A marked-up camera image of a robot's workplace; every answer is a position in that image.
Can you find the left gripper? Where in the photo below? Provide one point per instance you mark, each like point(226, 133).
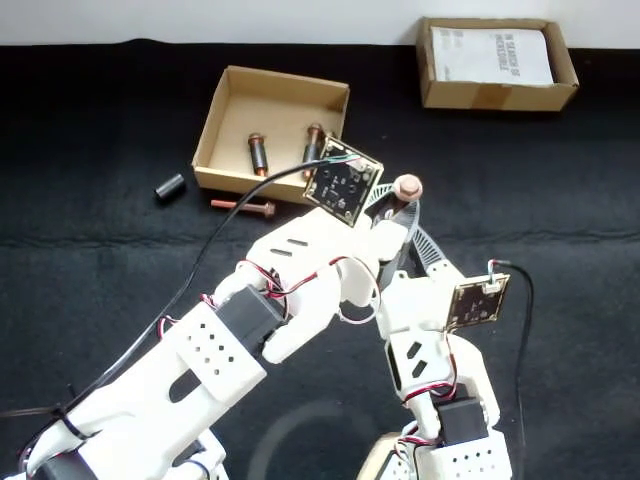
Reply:
point(310, 250)

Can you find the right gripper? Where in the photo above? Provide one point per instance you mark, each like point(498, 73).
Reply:
point(415, 310)

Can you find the copper bolt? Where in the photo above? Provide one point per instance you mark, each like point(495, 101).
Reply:
point(408, 187)
point(240, 206)

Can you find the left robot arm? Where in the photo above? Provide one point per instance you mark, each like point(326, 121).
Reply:
point(150, 390)

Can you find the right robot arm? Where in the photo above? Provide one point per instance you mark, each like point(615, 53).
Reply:
point(465, 450)

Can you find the bolt with sleeve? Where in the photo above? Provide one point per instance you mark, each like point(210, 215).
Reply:
point(258, 154)
point(312, 147)

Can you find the open cardboard box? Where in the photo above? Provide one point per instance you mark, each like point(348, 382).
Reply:
point(270, 115)

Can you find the cardboard box with booklet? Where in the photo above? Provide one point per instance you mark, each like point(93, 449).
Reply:
point(500, 95)

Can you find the black sleeve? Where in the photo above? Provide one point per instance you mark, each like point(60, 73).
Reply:
point(170, 188)

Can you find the white paper booklet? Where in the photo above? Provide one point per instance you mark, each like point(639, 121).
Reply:
point(492, 55)

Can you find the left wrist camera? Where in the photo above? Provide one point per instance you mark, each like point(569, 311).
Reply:
point(342, 182)

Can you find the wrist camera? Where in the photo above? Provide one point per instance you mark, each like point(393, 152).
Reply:
point(479, 302)
point(342, 182)

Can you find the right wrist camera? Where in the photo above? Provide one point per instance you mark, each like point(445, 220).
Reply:
point(479, 302)

